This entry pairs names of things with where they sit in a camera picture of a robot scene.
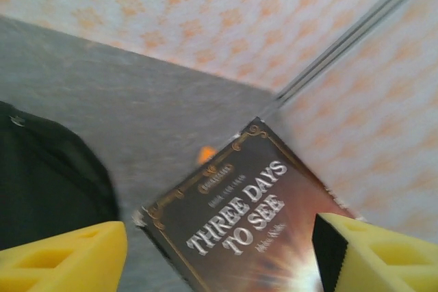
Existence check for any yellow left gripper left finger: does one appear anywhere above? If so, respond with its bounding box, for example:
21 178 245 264
0 220 129 292

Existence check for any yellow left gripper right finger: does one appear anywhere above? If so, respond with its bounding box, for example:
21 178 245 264
313 212 438 292

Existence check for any black fabric backpack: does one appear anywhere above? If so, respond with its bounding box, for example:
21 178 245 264
0 100 120 252

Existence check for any dark Three Days book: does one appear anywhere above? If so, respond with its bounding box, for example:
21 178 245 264
131 116 368 292

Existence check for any orange book with photo cover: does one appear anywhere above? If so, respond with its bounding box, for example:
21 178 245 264
194 146 218 166

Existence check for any aluminium frame post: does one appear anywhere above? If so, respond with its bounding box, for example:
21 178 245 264
273 0 438 112

